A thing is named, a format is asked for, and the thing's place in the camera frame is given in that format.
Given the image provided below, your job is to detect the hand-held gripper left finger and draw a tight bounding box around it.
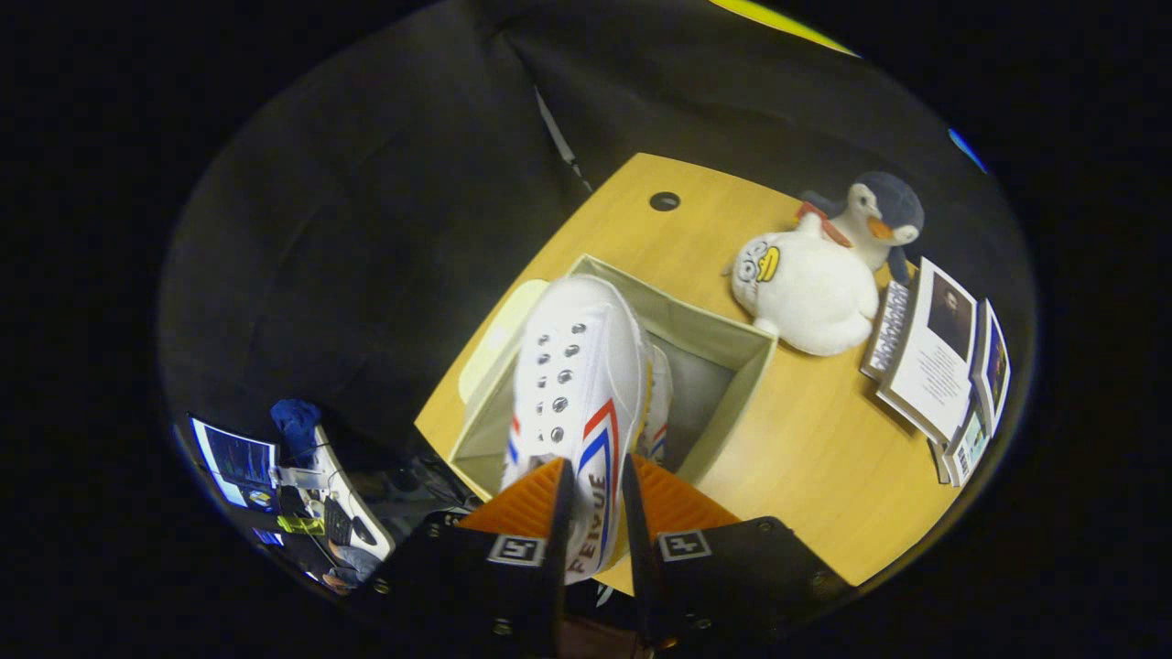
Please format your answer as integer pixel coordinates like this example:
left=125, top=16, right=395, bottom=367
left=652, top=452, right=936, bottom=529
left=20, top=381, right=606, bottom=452
left=353, top=458, right=578, bottom=659

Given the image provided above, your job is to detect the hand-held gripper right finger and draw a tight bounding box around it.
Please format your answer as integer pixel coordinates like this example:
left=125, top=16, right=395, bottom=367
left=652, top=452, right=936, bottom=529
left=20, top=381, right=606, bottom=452
left=621, top=453, right=857, bottom=653

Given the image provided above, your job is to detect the white canvas shoe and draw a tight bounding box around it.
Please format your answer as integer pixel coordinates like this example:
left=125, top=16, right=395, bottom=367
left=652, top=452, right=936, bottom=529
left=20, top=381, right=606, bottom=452
left=499, top=274, right=655, bottom=587
left=636, top=343, right=675, bottom=463

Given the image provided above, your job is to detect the beige fabric storage box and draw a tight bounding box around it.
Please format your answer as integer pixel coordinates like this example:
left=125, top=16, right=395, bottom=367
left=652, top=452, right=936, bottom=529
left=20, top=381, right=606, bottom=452
left=447, top=254, right=779, bottom=502

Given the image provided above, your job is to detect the white side desk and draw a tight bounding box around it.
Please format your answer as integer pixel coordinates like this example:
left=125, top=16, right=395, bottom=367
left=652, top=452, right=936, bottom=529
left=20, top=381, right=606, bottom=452
left=275, top=426, right=396, bottom=564

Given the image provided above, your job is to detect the blue cloth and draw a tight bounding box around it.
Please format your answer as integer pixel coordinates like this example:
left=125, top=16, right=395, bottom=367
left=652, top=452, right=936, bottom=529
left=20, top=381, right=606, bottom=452
left=270, top=398, right=323, bottom=463

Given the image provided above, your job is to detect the white plush toy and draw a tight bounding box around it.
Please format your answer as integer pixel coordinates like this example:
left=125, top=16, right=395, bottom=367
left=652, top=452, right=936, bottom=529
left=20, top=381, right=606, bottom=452
left=730, top=215, right=882, bottom=358

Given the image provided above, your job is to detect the patterned grey book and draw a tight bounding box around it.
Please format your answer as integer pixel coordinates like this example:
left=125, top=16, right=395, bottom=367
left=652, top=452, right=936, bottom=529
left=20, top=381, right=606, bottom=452
left=859, top=279, right=912, bottom=381

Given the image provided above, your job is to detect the white book with green picture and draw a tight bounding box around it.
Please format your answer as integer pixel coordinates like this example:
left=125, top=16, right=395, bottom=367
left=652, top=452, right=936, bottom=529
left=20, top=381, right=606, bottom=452
left=943, top=403, right=992, bottom=488

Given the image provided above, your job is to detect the white book with portrait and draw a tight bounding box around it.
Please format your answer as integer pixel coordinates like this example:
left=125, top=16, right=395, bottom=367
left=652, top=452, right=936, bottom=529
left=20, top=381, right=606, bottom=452
left=876, top=257, right=979, bottom=447

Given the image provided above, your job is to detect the blue cover book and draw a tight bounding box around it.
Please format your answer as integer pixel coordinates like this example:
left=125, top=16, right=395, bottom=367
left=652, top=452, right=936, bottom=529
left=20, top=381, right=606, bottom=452
left=971, top=298, right=1013, bottom=436

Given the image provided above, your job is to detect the penguin plush toy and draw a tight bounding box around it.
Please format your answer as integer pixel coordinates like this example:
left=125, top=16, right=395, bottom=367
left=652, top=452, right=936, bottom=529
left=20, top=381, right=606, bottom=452
left=795, top=171, right=926, bottom=285

